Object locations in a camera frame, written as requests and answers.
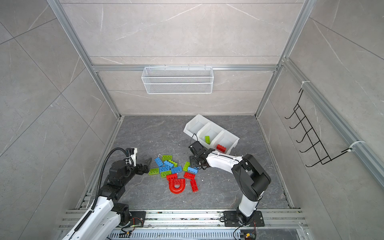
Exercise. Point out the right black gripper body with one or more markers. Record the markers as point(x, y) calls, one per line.
point(197, 159)

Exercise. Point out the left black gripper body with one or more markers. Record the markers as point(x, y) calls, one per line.
point(138, 170)

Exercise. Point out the green lego brick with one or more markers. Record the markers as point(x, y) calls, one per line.
point(186, 166)
point(165, 174)
point(207, 139)
point(167, 157)
point(154, 171)

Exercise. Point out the blue lego brick low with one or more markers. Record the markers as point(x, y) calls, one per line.
point(192, 170)

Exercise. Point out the red lego brick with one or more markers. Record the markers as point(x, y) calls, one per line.
point(194, 186)
point(221, 148)
point(189, 176)
point(172, 176)

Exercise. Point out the red arch lego piece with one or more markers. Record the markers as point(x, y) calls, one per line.
point(177, 186)

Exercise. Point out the white three-compartment bin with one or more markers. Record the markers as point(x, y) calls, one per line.
point(199, 127)

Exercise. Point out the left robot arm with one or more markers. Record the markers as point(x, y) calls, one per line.
point(106, 212)

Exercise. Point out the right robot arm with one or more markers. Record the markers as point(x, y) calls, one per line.
point(250, 176)

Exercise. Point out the blue lego brick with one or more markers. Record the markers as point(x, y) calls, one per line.
point(176, 170)
point(167, 163)
point(159, 162)
point(164, 169)

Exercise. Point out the blue lego brick lower left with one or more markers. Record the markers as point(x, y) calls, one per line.
point(164, 169)

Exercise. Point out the green lego brick bottom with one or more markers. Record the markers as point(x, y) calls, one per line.
point(165, 174)

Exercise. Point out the blue lego brick center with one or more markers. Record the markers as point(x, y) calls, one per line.
point(176, 170)

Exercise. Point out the blue lego brick upper middle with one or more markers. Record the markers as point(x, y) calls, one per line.
point(167, 163)

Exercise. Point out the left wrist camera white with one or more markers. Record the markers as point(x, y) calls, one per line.
point(131, 159)

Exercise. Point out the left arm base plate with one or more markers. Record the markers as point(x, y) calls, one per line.
point(134, 219)

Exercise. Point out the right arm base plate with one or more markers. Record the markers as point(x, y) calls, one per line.
point(237, 219)

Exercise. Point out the white wire mesh basket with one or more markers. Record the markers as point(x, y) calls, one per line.
point(178, 80)

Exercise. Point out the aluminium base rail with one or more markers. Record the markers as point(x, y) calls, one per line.
point(205, 224)

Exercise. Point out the black wire hook rack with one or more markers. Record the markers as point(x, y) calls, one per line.
point(310, 134)

